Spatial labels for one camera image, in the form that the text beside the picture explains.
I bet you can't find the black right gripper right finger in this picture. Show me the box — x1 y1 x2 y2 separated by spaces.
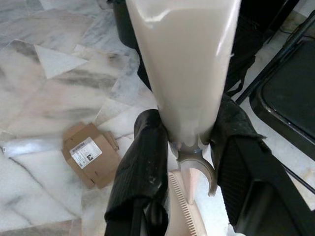
210 94 315 236

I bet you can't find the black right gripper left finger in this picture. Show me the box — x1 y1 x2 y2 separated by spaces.
103 109 171 236

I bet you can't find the beige long-handled dustpan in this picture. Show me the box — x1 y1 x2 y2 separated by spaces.
125 0 242 236

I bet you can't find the flat brown labelled cardboard box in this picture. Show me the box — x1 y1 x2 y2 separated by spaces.
62 122 121 190

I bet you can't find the black folding chair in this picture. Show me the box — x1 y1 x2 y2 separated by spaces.
235 9 315 195

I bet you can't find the black plastic bucket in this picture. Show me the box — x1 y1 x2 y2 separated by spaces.
112 0 140 49

